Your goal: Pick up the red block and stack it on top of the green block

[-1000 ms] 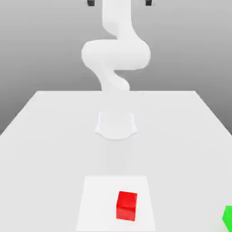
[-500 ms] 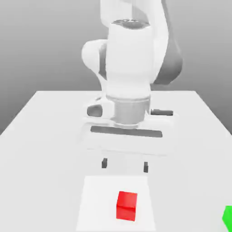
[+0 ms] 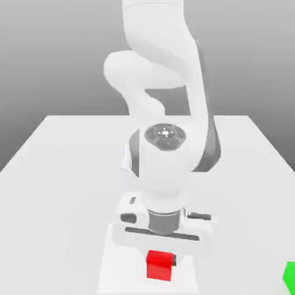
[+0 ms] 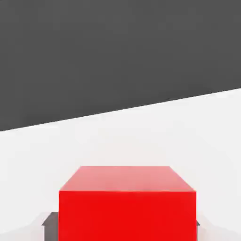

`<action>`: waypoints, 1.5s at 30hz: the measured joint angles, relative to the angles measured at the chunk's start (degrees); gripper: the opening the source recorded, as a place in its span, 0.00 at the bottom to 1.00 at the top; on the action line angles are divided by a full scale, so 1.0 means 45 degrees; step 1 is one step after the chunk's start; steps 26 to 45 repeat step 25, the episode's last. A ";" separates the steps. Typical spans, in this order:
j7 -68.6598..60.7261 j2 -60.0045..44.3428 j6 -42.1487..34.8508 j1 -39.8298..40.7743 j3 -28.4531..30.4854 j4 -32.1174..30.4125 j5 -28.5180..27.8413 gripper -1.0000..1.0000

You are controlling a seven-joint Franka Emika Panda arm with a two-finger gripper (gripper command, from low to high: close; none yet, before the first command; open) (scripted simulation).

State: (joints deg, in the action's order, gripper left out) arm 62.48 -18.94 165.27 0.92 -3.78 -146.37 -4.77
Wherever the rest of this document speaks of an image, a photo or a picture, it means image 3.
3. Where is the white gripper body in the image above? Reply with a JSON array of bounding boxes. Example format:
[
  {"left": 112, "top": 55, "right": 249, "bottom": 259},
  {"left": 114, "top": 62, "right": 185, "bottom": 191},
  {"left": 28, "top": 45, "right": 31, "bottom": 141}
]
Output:
[{"left": 111, "top": 221, "right": 218, "bottom": 255}]

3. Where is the small green cube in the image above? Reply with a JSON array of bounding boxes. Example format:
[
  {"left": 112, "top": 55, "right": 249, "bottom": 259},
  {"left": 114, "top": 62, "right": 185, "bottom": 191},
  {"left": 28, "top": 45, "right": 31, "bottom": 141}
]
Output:
[{"left": 282, "top": 261, "right": 295, "bottom": 294}]

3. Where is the small red cube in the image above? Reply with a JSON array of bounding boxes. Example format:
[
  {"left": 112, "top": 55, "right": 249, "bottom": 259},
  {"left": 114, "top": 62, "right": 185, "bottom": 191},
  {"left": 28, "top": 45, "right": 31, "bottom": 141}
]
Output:
[{"left": 146, "top": 249, "right": 174, "bottom": 282}]

